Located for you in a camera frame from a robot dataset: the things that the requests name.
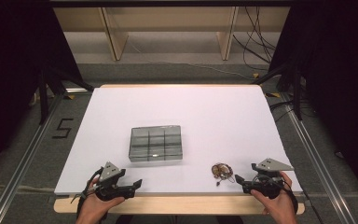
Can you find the person's left hand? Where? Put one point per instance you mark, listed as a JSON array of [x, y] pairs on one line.
[[94, 207]]

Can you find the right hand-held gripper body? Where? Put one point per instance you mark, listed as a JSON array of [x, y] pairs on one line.
[[272, 165]]

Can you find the clear plastic compartment box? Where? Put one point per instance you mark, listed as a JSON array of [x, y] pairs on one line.
[[155, 143]]

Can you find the aluminium floor rail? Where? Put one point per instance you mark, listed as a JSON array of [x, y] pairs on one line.
[[21, 168], [320, 168]]

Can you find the dark curtain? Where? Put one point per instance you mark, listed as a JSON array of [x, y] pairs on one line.
[[345, 77], [9, 77]]

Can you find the yellow black floor tape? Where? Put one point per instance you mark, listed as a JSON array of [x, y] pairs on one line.
[[272, 95], [71, 97]]

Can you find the light wooden shelf unit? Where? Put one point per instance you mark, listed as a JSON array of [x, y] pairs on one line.
[[115, 40]]

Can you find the person's right hand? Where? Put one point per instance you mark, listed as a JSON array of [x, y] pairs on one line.
[[281, 207]]

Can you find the wooden table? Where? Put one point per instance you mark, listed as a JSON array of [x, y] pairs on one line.
[[183, 205]]

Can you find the black metal stand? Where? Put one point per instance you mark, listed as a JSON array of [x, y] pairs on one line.
[[297, 99], [43, 99]]

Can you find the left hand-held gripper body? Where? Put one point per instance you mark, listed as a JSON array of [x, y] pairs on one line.
[[109, 174]]

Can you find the white table board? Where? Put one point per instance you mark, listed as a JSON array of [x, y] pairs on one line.
[[183, 105]]

